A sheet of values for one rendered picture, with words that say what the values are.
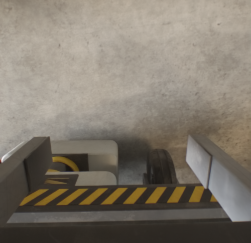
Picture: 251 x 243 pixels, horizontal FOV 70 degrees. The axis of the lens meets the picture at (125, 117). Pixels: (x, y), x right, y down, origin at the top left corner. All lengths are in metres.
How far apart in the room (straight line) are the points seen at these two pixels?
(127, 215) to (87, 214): 0.05
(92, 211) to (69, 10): 0.45
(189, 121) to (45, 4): 0.49
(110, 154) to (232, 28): 0.44
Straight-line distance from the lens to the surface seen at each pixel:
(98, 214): 0.25
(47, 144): 0.17
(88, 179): 0.33
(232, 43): 0.59
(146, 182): 0.47
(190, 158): 0.17
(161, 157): 0.45
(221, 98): 0.58
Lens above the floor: 0.50
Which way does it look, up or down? 75 degrees down
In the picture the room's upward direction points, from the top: 175 degrees clockwise
